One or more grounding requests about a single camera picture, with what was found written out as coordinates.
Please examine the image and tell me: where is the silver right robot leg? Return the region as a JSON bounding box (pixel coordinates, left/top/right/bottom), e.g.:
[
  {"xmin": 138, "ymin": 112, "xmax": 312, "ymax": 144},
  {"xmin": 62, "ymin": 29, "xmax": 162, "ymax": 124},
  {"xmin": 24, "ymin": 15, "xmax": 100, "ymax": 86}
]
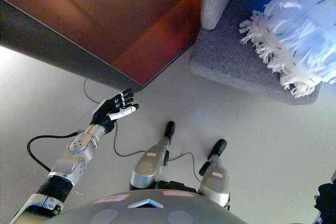
[{"xmin": 198, "ymin": 138, "xmax": 232, "ymax": 210}]

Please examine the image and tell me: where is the thick black left wrist cable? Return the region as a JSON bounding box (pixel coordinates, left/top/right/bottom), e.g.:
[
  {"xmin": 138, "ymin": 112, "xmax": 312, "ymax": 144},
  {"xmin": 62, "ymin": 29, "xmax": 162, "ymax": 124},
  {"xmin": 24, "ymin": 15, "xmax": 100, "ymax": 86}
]
[{"xmin": 26, "ymin": 131, "xmax": 85, "ymax": 173}]

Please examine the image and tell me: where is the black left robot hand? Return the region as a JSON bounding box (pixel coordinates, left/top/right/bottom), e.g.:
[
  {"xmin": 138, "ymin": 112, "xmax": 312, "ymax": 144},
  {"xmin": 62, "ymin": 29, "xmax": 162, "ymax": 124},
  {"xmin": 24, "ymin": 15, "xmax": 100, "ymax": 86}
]
[{"xmin": 89, "ymin": 88, "xmax": 140, "ymax": 134}]

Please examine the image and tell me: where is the silver robot leg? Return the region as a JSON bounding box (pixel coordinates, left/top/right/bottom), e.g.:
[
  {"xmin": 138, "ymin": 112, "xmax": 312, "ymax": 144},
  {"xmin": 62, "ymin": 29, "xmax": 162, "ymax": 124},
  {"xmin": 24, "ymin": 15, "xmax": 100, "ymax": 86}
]
[
  {"xmin": 130, "ymin": 121, "xmax": 176, "ymax": 191},
  {"xmin": 198, "ymin": 138, "xmax": 232, "ymax": 210}
]

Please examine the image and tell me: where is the red-brown wooden cabinet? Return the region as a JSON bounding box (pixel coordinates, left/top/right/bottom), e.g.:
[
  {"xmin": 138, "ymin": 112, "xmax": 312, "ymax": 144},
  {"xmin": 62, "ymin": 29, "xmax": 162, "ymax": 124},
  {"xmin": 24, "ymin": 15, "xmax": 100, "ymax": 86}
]
[{"xmin": 0, "ymin": 0, "xmax": 206, "ymax": 94}]

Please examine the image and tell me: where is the thin dark floor cable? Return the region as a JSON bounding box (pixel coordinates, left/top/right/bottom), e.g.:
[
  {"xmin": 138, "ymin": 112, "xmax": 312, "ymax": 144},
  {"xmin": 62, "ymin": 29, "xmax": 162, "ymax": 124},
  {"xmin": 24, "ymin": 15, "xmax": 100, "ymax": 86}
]
[{"xmin": 83, "ymin": 77, "xmax": 203, "ymax": 183}]

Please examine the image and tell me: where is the silver left robot leg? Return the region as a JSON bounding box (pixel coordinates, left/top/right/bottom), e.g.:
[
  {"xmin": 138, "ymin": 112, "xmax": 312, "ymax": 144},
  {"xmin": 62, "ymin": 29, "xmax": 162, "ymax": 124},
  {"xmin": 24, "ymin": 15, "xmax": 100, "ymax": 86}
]
[{"xmin": 130, "ymin": 121, "xmax": 176, "ymax": 191}]

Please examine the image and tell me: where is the grey robot torso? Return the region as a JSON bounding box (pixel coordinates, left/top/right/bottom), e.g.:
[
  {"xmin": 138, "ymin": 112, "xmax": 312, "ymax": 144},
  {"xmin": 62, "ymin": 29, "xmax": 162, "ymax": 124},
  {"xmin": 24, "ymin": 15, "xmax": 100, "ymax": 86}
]
[{"xmin": 49, "ymin": 180, "xmax": 247, "ymax": 224}]

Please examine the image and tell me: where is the white fluffy duster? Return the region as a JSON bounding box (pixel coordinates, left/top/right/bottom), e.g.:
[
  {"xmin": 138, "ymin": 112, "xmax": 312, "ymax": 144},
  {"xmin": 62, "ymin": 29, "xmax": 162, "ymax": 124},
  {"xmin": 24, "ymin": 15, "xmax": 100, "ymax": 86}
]
[{"xmin": 239, "ymin": 0, "xmax": 336, "ymax": 98}]

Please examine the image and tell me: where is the grey fabric sofa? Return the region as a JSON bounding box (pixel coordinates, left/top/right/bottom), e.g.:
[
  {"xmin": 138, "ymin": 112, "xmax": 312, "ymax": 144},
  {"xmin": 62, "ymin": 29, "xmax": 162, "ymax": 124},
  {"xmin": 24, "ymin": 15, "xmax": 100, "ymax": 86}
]
[{"xmin": 188, "ymin": 0, "xmax": 323, "ymax": 106}]

